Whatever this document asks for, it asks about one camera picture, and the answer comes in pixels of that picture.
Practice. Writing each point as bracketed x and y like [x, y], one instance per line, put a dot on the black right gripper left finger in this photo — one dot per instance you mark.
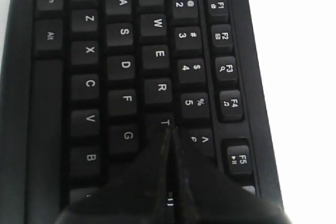
[139, 196]

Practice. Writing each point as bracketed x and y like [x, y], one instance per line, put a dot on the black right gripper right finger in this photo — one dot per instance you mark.
[205, 195]

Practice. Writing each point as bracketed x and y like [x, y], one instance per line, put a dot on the black acer keyboard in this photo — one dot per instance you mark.
[87, 84]

